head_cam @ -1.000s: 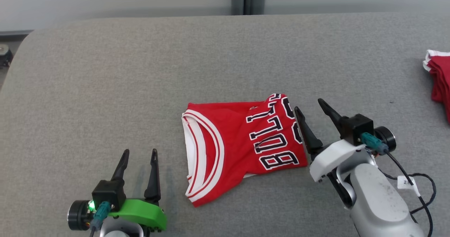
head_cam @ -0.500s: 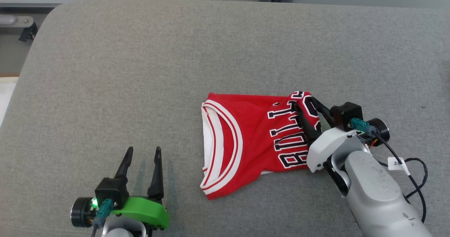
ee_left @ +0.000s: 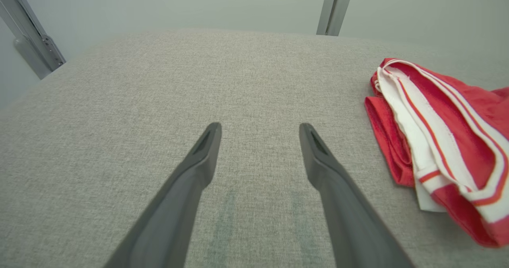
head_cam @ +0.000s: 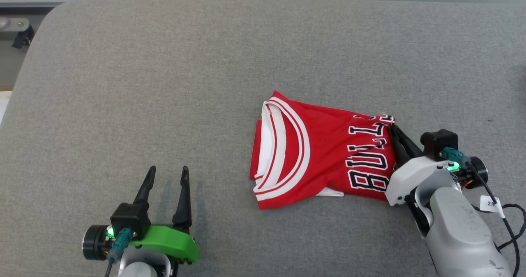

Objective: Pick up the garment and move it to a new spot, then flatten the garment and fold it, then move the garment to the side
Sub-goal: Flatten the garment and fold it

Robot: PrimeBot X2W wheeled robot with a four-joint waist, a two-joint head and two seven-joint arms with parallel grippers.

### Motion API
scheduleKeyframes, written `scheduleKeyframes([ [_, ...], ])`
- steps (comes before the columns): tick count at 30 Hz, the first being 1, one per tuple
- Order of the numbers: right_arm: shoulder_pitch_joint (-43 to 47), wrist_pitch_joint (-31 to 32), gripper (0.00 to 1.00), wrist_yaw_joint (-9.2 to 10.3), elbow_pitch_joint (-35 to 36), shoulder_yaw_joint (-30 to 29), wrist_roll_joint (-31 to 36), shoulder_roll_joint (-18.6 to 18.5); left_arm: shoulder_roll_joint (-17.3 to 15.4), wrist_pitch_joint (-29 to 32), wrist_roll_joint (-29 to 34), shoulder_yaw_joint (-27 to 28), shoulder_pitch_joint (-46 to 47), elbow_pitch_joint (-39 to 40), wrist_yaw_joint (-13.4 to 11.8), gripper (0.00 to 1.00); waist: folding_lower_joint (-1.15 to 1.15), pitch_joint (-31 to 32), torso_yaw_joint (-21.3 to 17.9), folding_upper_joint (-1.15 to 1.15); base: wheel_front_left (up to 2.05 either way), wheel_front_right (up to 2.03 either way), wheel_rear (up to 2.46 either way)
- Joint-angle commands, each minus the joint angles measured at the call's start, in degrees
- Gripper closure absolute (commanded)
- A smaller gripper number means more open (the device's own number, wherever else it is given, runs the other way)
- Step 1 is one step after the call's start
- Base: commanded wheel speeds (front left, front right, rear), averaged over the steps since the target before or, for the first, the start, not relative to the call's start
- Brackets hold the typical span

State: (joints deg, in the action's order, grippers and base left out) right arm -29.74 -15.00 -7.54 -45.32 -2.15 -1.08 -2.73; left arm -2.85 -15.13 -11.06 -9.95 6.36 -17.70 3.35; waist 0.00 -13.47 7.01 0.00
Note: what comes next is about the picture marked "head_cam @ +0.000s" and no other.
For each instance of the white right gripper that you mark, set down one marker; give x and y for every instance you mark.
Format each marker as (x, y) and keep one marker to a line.
(411, 176)

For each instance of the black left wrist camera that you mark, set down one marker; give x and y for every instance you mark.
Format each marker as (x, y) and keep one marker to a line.
(130, 219)

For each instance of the red Bulls jersey white trim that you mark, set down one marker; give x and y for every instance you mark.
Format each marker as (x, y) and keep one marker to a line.
(320, 153)

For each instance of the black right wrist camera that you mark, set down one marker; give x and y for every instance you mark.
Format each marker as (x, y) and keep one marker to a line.
(439, 143)

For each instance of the black clamp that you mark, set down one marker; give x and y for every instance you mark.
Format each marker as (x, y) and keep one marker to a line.
(24, 36)

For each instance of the grey metal bracket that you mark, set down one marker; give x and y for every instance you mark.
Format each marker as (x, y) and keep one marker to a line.
(12, 23)

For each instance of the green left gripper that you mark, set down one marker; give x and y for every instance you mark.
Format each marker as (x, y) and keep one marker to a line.
(168, 242)

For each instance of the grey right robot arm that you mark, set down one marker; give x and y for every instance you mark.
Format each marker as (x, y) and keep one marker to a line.
(460, 227)

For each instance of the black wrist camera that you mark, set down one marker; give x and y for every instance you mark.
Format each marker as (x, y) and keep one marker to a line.
(130, 219)
(439, 143)

